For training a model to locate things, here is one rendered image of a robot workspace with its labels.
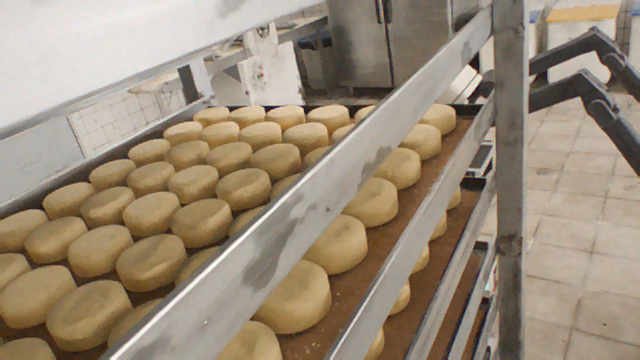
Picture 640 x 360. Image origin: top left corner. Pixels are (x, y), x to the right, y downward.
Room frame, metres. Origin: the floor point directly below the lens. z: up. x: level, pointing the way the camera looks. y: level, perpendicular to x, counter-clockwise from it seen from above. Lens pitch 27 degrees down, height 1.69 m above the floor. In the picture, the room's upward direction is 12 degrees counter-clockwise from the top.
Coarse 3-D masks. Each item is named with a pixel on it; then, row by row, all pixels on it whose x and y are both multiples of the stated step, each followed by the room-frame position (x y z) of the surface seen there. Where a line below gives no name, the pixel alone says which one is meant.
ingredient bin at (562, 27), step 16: (576, 0) 4.59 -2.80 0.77; (592, 0) 4.44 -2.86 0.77; (608, 0) 4.30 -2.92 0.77; (560, 16) 4.25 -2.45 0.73; (576, 16) 4.15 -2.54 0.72; (592, 16) 4.05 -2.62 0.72; (608, 16) 3.96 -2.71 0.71; (560, 32) 4.21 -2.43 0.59; (576, 32) 4.12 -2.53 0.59; (608, 32) 3.98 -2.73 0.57; (560, 64) 4.21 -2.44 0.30; (576, 64) 4.12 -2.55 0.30; (592, 64) 4.04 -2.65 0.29
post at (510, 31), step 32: (512, 0) 0.46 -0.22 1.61; (512, 32) 0.46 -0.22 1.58; (512, 64) 0.46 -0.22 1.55; (512, 96) 0.46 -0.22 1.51; (512, 128) 0.46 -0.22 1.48; (512, 160) 0.46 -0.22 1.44; (512, 192) 0.46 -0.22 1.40; (512, 224) 0.46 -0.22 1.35; (512, 256) 0.46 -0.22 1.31; (512, 288) 0.46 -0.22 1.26; (512, 320) 0.46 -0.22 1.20; (512, 352) 0.46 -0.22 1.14
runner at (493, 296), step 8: (488, 296) 0.49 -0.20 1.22; (496, 296) 0.46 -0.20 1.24; (496, 304) 0.46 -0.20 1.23; (488, 312) 0.44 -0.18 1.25; (488, 320) 0.43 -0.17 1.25; (488, 328) 0.42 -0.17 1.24; (480, 336) 0.43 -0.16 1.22; (488, 336) 0.42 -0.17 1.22; (480, 344) 0.39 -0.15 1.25; (480, 352) 0.39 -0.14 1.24
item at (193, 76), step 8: (192, 64) 0.71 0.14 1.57; (200, 64) 0.73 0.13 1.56; (184, 72) 0.72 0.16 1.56; (192, 72) 0.71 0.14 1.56; (200, 72) 0.72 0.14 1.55; (184, 80) 0.72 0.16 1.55; (192, 80) 0.71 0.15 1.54; (200, 80) 0.72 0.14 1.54; (184, 88) 0.72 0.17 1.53; (192, 88) 0.71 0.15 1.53; (200, 88) 0.71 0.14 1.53; (208, 88) 0.73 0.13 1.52; (192, 96) 0.72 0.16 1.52; (200, 96) 0.71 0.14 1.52
